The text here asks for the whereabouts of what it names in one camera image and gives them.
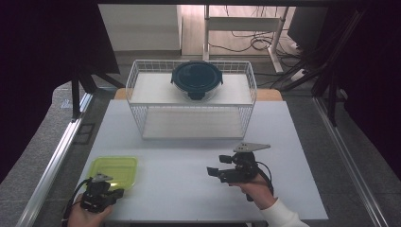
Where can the white power strip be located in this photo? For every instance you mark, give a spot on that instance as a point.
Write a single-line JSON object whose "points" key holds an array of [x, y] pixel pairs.
{"points": [[298, 75]]}

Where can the person's left hand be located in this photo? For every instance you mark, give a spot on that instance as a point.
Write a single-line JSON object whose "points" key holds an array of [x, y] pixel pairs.
{"points": [[83, 218]]}

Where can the wooden table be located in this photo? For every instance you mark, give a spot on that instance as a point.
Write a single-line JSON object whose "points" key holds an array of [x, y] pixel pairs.
{"points": [[268, 95]]}

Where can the round container with dark lid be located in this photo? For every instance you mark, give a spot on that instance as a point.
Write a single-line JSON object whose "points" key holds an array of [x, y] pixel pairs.
{"points": [[197, 77]]}

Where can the yellow rectangular food container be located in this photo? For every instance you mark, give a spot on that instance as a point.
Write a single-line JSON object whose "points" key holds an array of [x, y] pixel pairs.
{"points": [[121, 168]]}

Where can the person's right hand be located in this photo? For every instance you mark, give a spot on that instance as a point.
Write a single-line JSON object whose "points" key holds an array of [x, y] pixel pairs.
{"points": [[258, 192]]}

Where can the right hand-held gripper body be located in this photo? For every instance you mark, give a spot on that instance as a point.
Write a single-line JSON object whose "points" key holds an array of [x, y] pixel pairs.
{"points": [[244, 167]]}

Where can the black metal stand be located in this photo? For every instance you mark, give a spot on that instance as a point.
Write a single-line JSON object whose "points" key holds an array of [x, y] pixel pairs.
{"points": [[331, 94], [75, 94]]}

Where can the white desk frame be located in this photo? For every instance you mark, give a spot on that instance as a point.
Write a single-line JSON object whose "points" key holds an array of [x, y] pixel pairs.
{"points": [[242, 23]]}

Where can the white cabinet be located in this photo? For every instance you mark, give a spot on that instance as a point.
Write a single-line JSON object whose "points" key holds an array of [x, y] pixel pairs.
{"points": [[142, 28]]}

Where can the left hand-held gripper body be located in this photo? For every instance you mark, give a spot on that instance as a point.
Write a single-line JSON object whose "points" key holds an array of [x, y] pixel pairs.
{"points": [[96, 197]]}

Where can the dark curtain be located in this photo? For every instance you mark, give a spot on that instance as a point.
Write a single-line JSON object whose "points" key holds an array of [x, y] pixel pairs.
{"points": [[38, 63], [375, 78]]}

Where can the aluminium rail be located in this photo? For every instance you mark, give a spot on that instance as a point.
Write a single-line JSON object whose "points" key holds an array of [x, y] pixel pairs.
{"points": [[350, 164], [53, 167]]}

